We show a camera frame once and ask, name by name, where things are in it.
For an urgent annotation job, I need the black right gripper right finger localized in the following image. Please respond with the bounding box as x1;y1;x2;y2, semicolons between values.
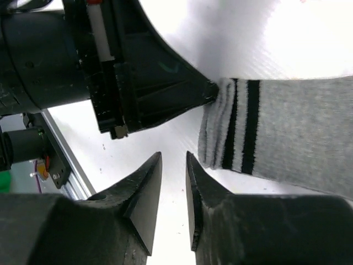
186;152;352;264

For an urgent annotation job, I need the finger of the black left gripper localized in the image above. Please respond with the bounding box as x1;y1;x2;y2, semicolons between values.
112;1;219;133

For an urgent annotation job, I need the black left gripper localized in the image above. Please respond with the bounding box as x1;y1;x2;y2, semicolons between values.
1;1;127;139

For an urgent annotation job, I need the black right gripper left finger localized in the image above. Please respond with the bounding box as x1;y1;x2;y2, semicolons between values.
1;152;162;264

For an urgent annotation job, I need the grey striped sock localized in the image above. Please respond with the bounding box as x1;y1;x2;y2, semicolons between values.
198;76;352;199

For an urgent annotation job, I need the aluminium frame rail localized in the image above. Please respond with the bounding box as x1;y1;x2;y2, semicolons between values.
42;110;95;200

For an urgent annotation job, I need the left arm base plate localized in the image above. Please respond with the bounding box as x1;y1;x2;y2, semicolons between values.
23;113;71;189

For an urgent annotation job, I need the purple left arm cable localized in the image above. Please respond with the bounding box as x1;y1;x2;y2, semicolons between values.
32;160;45;194

